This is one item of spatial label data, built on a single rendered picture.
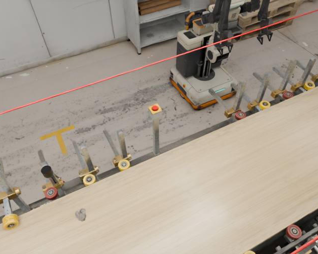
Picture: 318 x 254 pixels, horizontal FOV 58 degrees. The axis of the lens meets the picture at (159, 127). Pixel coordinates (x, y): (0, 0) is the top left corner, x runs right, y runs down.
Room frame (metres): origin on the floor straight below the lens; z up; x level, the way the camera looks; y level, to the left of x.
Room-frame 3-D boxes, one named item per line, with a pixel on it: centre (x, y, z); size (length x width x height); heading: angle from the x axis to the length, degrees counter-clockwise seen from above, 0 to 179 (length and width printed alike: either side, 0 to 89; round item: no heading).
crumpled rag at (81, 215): (0.71, 0.48, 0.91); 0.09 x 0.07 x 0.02; 20
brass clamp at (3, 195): (0.84, 0.95, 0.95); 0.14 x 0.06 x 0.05; 117
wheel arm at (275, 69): (2.04, -1.23, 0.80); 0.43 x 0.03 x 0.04; 27
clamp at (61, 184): (0.94, 0.72, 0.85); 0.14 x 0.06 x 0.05; 117
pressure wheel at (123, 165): (1.07, 0.25, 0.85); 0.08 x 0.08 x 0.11
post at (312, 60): (1.97, -1.31, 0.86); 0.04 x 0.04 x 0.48; 27
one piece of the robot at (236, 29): (2.54, -0.70, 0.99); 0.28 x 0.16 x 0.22; 117
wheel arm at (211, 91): (1.70, -0.56, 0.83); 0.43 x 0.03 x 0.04; 27
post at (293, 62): (1.86, -1.08, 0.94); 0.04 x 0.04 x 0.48; 27
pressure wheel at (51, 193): (0.87, 0.70, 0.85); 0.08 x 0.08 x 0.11
